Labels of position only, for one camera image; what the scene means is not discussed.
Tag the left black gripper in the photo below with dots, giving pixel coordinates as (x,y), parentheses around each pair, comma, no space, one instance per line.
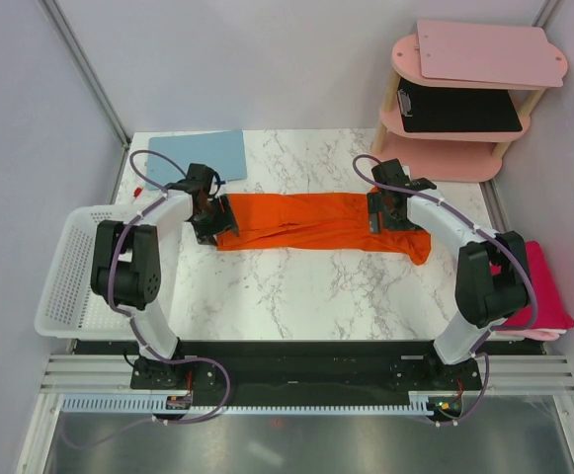
(226,220)

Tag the white plastic basket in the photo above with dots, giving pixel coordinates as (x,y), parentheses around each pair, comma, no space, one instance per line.
(69,308)

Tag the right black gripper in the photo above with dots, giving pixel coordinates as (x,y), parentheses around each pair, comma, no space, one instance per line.
(374,205)

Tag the folded light pink t shirt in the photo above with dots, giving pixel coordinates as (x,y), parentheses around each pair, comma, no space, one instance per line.
(535,334)

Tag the white slotted cable duct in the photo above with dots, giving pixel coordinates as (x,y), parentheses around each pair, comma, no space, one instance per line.
(181,405)

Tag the blue clipboard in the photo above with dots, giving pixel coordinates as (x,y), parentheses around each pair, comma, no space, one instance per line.
(223,151)

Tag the black clipboard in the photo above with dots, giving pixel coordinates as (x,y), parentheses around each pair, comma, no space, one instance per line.
(439,110)

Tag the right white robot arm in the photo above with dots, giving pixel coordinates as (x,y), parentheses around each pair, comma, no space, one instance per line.
(493,279)

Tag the folded magenta t shirt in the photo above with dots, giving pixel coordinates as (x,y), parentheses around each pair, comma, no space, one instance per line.
(551,313)

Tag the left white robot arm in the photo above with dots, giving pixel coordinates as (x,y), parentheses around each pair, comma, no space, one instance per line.
(127,256)

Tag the pink three-tier shelf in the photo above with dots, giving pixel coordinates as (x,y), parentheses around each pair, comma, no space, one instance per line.
(451,156)

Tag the orange t shirt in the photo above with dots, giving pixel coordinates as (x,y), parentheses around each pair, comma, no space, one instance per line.
(329,221)

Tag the pink clipboard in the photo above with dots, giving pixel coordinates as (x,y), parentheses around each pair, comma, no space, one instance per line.
(483,53)

